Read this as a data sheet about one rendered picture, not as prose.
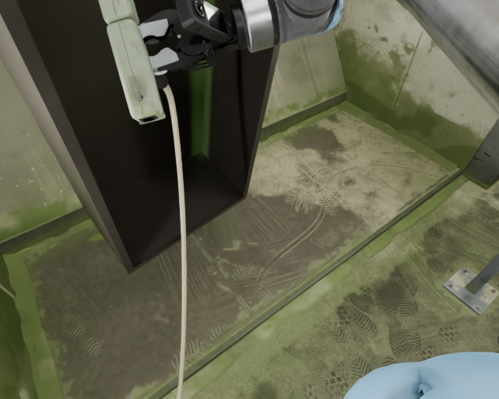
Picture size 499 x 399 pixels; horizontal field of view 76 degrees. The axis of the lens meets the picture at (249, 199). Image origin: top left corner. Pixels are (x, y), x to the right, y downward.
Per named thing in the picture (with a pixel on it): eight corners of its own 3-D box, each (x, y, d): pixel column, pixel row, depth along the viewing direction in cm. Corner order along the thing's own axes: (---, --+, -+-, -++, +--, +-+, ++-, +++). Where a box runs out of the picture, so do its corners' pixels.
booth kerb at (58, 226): (8, 259, 176) (-6, 245, 166) (7, 256, 177) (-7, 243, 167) (344, 104, 283) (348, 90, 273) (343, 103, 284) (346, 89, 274)
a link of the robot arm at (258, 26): (276, 34, 52) (260, -26, 52) (247, 42, 53) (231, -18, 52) (271, 54, 61) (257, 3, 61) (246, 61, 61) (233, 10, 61)
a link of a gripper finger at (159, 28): (130, 56, 60) (178, 50, 60) (117, 44, 54) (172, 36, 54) (127, 39, 60) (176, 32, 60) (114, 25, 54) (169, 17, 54)
